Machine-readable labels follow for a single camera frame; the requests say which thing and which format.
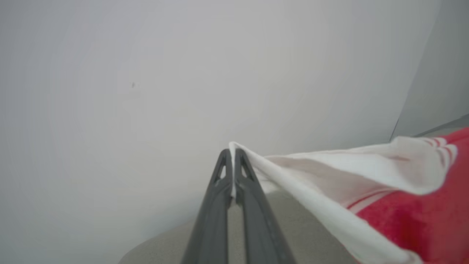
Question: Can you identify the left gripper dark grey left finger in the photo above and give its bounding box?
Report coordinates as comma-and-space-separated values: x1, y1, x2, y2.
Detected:
181, 148, 233, 264

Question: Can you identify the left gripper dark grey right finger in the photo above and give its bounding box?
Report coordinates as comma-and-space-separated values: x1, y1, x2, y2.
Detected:
234, 148, 296, 264

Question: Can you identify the red garment with white trim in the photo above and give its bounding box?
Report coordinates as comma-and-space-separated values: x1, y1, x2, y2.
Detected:
229, 126, 469, 264

